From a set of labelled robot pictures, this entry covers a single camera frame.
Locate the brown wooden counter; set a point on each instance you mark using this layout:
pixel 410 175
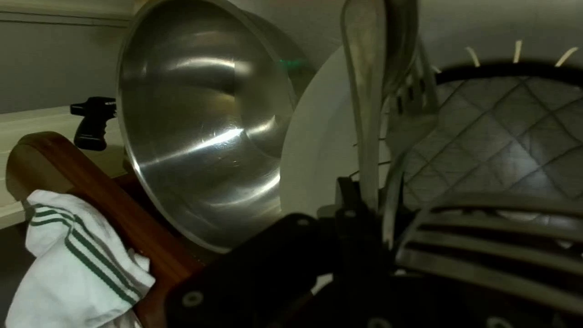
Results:
pixel 121 200

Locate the white quilted cloth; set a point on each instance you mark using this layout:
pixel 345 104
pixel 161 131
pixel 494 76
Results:
pixel 503 138

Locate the large silver metal bowl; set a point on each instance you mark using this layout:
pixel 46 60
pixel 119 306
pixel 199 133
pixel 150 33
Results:
pixel 201 146

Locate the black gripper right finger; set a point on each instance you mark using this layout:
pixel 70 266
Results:
pixel 485 266

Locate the white plastic colander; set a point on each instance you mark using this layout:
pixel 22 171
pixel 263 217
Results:
pixel 316 138

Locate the black clamp device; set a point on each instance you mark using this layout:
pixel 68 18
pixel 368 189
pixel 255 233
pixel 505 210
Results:
pixel 91 120

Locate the green striped white towel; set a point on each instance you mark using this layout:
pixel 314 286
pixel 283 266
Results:
pixel 73 266

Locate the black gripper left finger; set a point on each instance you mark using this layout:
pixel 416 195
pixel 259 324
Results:
pixel 285 273

